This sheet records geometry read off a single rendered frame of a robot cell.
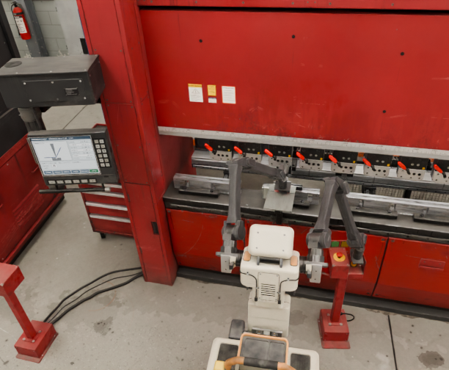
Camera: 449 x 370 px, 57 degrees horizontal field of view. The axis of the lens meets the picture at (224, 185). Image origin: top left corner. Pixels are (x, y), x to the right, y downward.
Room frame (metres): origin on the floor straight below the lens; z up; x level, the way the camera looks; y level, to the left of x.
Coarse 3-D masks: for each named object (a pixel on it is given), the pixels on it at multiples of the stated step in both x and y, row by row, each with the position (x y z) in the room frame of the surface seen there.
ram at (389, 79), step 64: (192, 64) 2.39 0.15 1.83; (256, 64) 2.28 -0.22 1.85; (320, 64) 2.18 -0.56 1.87; (384, 64) 2.09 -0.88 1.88; (448, 64) 2.01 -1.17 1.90; (192, 128) 2.40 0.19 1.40; (256, 128) 2.28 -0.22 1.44; (320, 128) 2.17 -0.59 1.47; (384, 128) 2.07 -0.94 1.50; (448, 128) 1.98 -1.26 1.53
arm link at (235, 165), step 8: (232, 160) 1.83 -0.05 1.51; (240, 160) 1.81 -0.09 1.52; (232, 168) 1.78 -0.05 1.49; (240, 168) 1.79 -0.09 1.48; (232, 176) 1.75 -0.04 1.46; (240, 176) 1.77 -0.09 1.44; (232, 184) 1.72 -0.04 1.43; (240, 184) 1.74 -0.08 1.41; (232, 192) 1.69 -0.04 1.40; (240, 192) 1.71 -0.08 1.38; (232, 200) 1.66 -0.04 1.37; (240, 200) 1.68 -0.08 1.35; (232, 208) 1.63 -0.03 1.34; (240, 208) 1.65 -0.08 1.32; (232, 216) 1.61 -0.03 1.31; (240, 216) 1.62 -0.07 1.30; (224, 224) 1.61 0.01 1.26; (240, 224) 1.57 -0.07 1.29; (240, 232) 1.54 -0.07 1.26
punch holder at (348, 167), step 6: (336, 150) 2.14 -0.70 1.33; (342, 150) 2.13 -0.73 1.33; (336, 156) 2.14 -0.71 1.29; (342, 156) 2.13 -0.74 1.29; (348, 156) 2.12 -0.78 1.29; (354, 156) 2.11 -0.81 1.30; (342, 162) 2.13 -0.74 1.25; (348, 162) 2.12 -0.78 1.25; (336, 168) 2.14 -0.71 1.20; (342, 168) 2.13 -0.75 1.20; (348, 168) 2.11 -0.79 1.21; (354, 168) 2.11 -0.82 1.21
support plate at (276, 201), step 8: (272, 184) 2.27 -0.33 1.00; (272, 192) 2.18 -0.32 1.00; (280, 192) 2.17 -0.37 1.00; (272, 200) 2.09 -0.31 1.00; (280, 200) 2.09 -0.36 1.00; (288, 200) 2.08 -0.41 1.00; (264, 208) 2.02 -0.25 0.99; (272, 208) 2.01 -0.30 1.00; (280, 208) 2.01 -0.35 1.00; (288, 208) 2.00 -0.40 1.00
